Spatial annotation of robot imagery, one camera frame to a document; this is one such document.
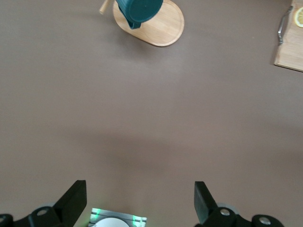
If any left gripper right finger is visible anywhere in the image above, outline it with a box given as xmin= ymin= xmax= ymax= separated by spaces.
xmin=195 ymin=181 xmax=251 ymax=227

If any teal cup yellow inside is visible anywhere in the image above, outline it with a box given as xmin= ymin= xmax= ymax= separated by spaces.
xmin=115 ymin=0 xmax=164 ymax=30

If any wooden cup rack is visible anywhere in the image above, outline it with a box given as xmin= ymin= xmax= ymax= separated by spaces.
xmin=98 ymin=0 xmax=185 ymax=47

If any bamboo cutting board metal handle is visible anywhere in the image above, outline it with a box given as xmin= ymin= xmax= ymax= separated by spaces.
xmin=274 ymin=0 xmax=303 ymax=72

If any lemon slice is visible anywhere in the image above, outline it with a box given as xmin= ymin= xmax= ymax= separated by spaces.
xmin=294 ymin=6 xmax=303 ymax=28

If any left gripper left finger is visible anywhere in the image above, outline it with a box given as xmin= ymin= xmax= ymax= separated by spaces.
xmin=14 ymin=180 xmax=87 ymax=227

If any brown table cover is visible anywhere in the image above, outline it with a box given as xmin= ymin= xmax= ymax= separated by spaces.
xmin=0 ymin=0 xmax=303 ymax=227

